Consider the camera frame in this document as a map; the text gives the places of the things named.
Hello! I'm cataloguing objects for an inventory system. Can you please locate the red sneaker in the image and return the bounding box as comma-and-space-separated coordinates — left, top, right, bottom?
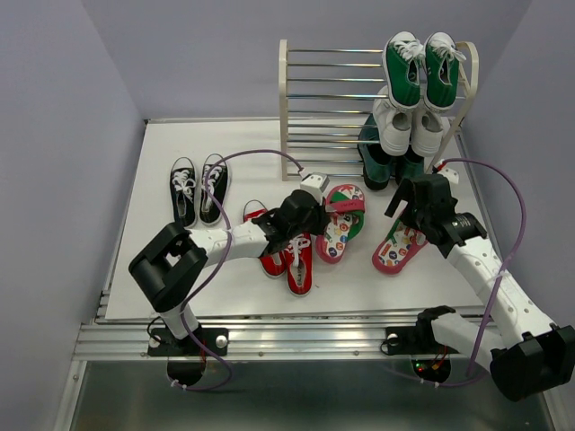
282, 233, 313, 297
243, 199, 286, 278

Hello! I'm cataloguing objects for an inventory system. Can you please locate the pink patterned sandal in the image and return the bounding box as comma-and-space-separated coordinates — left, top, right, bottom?
315, 184, 366, 264
372, 218, 428, 276

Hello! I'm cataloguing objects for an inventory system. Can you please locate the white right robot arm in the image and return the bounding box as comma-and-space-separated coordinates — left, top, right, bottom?
383, 173, 574, 401

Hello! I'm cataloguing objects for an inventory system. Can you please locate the right dark green shoe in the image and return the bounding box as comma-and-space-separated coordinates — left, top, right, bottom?
394, 146, 425, 185

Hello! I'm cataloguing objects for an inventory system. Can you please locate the dark green shoe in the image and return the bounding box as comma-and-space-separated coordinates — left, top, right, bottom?
394, 146, 425, 185
358, 114, 394, 191

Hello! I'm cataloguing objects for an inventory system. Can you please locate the left dark green shoe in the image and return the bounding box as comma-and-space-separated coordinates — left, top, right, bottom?
358, 114, 394, 191

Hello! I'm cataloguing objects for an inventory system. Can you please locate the right white shoe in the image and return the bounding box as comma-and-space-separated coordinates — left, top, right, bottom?
411, 106, 444, 158

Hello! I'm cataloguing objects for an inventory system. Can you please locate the white shoe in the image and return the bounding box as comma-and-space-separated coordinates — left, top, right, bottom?
372, 86, 412, 156
411, 106, 444, 158

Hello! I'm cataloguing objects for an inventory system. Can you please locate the left white shoe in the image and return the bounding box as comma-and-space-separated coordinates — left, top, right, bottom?
372, 86, 412, 156

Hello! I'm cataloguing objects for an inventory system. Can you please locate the cream metal shoe shelf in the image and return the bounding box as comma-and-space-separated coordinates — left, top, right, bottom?
278, 39, 481, 182

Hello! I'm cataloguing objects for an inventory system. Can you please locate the right black sneaker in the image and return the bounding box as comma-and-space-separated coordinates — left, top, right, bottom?
199, 154, 231, 226

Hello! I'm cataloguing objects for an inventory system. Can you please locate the black sneaker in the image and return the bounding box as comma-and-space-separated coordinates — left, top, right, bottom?
199, 154, 231, 226
170, 157, 197, 228

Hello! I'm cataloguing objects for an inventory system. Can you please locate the left black sneaker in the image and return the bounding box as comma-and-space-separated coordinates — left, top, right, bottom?
170, 157, 197, 228

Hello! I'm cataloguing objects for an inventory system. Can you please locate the left green sneaker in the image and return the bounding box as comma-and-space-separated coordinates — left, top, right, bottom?
382, 31, 425, 112

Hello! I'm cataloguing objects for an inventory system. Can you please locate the green sneaker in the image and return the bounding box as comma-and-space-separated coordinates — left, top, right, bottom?
424, 32, 466, 113
382, 31, 425, 112

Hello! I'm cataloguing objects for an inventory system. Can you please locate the right green sneaker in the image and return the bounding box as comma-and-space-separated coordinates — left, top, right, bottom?
424, 32, 466, 113

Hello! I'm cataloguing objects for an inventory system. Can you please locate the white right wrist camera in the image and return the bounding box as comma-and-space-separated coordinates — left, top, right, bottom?
432, 159, 460, 185

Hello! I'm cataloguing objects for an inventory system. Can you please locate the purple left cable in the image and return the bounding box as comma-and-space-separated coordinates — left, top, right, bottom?
168, 150, 311, 392

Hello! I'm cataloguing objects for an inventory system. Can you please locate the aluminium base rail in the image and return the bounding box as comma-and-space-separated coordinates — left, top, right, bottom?
72, 309, 420, 363

